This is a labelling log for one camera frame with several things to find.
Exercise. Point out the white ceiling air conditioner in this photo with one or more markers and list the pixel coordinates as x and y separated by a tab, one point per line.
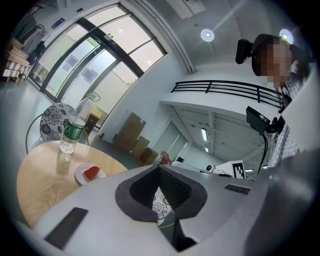
187	7

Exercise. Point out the black metal railing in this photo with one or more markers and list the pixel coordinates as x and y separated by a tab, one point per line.
225	87

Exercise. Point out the wooden pallets stack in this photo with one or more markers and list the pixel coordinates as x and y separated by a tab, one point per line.
15	60

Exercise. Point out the black framed glass door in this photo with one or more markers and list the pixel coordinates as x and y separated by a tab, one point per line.
100	62

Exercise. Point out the black head-worn camera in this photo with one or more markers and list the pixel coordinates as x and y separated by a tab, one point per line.
243	51

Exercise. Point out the black bin yellow lid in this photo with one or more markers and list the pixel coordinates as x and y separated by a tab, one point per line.
92	120

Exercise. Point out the person's head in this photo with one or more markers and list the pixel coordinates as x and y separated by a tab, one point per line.
272	60

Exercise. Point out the cardboard boxes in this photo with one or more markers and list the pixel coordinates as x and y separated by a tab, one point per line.
128	131

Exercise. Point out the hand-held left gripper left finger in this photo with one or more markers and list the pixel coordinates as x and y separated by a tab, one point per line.
105	220

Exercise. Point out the black monitor on arm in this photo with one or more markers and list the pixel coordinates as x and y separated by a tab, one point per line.
257	120

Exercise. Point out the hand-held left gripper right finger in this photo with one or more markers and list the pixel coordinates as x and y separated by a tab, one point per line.
220	210

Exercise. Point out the small brown cardboard box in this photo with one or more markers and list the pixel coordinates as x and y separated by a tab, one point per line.
150	156

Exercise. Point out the clothes rack with garments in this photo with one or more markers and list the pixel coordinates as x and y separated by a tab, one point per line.
32	42

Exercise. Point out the red watermelon slice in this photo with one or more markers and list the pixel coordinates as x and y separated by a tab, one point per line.
92	173

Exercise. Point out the white round plate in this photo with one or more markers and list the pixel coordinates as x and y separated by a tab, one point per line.
78	173

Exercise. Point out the medium flat cardboard sheet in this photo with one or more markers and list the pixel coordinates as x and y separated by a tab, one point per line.
140	147

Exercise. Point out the clear water bottle green label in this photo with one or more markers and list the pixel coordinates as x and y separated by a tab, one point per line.
72	130

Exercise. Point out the round ceiling light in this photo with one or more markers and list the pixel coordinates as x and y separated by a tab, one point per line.
286	35
207	35

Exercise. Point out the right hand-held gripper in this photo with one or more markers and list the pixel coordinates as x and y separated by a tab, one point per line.
232	168

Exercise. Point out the round wooden table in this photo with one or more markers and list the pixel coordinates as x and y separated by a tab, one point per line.
45	180

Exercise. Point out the person's checked shirt torso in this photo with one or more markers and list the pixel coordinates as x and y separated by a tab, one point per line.
285	145

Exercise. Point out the red bag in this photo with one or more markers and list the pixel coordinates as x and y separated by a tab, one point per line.
165	156

